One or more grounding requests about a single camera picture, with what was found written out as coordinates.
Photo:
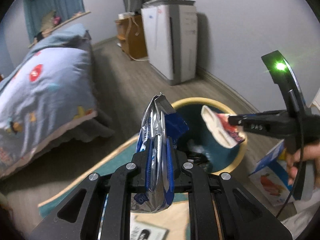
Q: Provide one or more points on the white red snack wrapper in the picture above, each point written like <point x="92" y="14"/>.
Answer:
<point x="226" y="135"/>

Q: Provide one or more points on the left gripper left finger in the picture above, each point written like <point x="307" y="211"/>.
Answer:
<point x="98" y="208"/>

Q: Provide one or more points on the teal and peach rug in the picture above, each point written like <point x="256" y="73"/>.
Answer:
<point x="175" y="219"/>

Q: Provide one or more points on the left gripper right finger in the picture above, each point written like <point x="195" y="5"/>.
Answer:
<point x="220" y="207"/>

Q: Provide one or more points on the blue silver snack wrapper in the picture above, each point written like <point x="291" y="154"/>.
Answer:
<point x="161" y="127"/>

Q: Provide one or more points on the white booklet with black label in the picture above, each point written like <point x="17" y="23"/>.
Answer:
<point x="141" y="231"/>

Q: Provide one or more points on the teal yellow-rimmed trash bin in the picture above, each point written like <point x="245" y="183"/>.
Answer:
<point x="221" y="159"/>

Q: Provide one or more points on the blue cartoon duvet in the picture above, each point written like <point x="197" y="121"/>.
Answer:
<point x="49" y="93"/>

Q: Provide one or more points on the blue white cardboard box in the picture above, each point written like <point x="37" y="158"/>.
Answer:
<point x="270" y="175"/>

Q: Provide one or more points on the wooden side cabinet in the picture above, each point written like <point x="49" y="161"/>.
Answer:
<point x="130" y="34"/>

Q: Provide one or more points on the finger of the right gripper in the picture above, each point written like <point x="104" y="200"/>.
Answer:
<point x="241" y="120"/>

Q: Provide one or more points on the teal curtain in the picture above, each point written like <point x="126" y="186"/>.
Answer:
<point x="40" y="14"/>

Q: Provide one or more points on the white air purifier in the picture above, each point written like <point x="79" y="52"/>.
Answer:
<point x="170" y="30"/>

